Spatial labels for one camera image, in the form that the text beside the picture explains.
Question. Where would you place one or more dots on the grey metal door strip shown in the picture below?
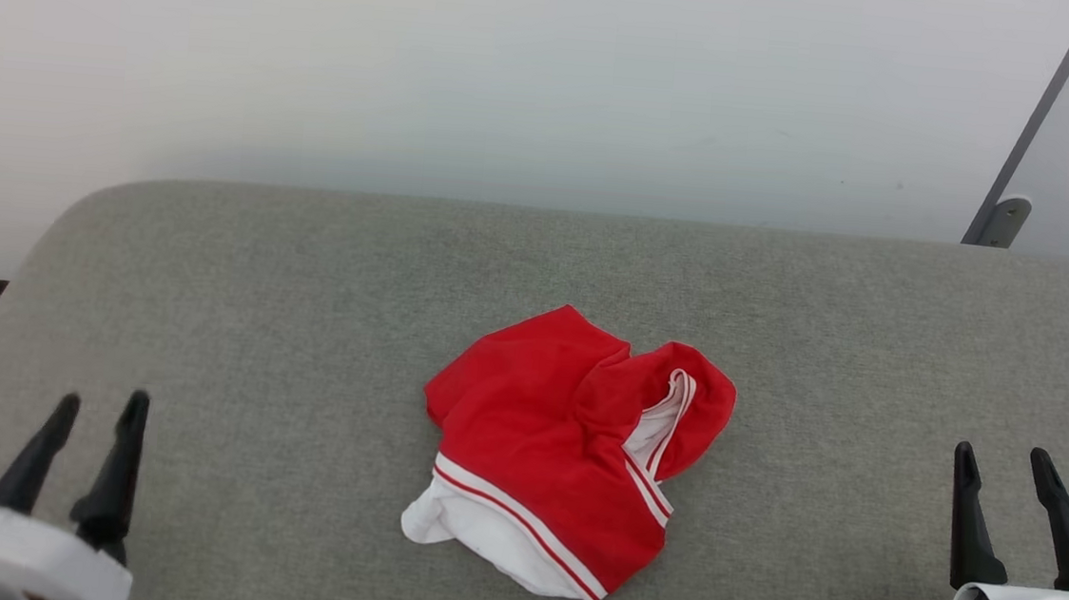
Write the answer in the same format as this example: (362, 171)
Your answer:
(1035, 120)

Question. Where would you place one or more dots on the grey metal bracket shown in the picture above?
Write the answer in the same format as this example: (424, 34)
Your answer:
(1008, 221)

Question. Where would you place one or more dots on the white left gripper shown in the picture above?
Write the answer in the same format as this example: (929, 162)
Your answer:
(8, 559)

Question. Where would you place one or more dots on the red and white garment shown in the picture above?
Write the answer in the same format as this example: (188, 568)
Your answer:
(525, 414)

